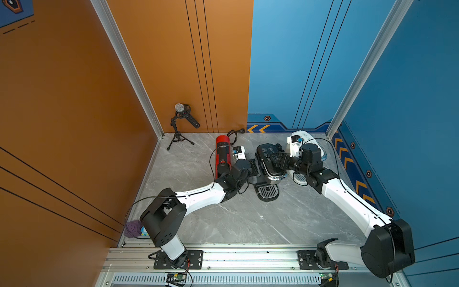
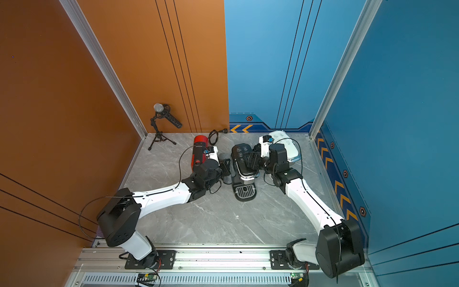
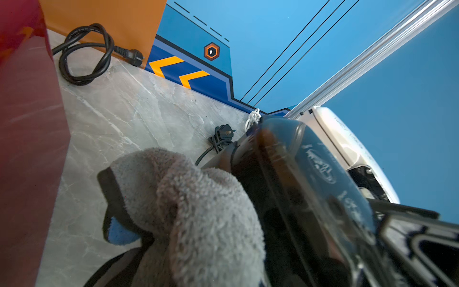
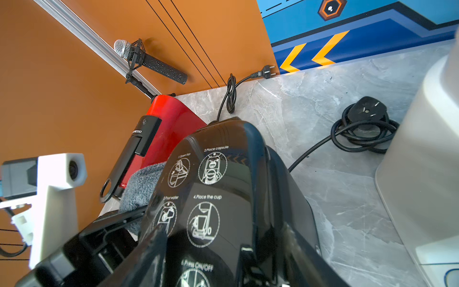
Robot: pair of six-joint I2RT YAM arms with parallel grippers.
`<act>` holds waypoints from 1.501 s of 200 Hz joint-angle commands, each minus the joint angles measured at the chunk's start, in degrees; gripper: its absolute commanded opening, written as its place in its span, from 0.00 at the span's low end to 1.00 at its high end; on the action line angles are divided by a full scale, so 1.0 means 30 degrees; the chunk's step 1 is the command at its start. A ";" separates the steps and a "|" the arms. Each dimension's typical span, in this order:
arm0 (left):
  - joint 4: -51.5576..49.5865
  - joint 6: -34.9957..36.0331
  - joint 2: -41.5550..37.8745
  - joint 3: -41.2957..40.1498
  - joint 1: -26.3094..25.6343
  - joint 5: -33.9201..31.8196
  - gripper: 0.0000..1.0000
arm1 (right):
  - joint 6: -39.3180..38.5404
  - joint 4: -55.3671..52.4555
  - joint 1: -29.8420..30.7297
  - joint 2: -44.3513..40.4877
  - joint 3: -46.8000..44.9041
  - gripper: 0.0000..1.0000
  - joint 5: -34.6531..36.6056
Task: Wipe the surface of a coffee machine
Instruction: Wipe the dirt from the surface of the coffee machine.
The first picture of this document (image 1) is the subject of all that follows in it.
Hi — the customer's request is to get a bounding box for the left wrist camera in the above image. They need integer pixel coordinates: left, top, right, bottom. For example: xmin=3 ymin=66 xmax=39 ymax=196
xmin=233 ymin=146 xmax=246 ymax=161

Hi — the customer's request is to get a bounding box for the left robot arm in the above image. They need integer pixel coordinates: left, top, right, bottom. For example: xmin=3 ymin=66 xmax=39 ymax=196
xmin=140 ymin=159 xmax=252 ymax=268

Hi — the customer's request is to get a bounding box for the left circuit board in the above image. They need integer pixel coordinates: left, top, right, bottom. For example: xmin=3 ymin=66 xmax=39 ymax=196
xmin=165 ymin=273 xmax=188 ymax=287

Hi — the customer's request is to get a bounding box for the white coffee machine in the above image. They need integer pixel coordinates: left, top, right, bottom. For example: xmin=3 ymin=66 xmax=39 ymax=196
xmin=287 ymin=130 xmax=325 ymax=187

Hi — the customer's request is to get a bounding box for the microphone on black tripod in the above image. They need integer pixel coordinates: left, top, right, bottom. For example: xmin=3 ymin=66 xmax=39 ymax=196
xmin=166 ymin=103 xmax=201 ymax=151

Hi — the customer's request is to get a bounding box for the black coffee machine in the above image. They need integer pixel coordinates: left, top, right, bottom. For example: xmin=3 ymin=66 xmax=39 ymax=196
xmin=255 ymin=143 xmax=286 ymax=202

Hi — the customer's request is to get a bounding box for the purple toy cube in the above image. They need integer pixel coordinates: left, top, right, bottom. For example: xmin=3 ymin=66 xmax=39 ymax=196
xmin=124 ymin=220 xmax=143 ymax=238

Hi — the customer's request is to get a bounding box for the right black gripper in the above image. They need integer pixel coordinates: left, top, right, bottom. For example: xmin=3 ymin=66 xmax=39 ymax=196
xmin=268 ymin=152 xmax=310 ymax=177

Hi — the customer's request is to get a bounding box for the right circuit board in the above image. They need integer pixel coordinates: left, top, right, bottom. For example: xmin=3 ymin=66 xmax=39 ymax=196
xmin=319 ymin=273 xmax=339 ymax=287

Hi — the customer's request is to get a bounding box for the grey microfibre cloth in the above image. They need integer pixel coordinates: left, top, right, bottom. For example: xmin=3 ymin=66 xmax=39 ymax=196
xmin=269 ymin=154 xmax=281 ymax=173

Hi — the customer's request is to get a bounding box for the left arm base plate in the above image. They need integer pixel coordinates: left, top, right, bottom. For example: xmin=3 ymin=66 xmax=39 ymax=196
xmin=154 ymin=249 xmax=204 ymax=270

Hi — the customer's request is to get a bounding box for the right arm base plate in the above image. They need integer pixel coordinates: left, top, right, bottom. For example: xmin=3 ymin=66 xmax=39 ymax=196
xmin=296 ymin=250 xmax=349 ymax=271

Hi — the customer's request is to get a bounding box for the red capsule coffee machine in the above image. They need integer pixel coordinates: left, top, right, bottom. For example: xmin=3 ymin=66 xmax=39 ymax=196
xmin=215 ymin=135 xmax=231 ymax=179

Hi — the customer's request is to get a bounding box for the red machine black cable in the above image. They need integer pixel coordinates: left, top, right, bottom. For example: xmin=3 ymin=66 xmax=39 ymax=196
xmin=226 ymin=128 xmax=248 ymax=144

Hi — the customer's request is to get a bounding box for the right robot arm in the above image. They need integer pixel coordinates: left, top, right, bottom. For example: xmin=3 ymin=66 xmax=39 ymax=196
xmin=271 ymin=143 xmax=415 ymax=278

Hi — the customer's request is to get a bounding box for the circuit board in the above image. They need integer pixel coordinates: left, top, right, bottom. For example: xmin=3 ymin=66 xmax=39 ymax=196
xmin=165 ymin=273 xmax=188 ymax=287
xmin=319 ymin=273 xmax=339 ymax=287

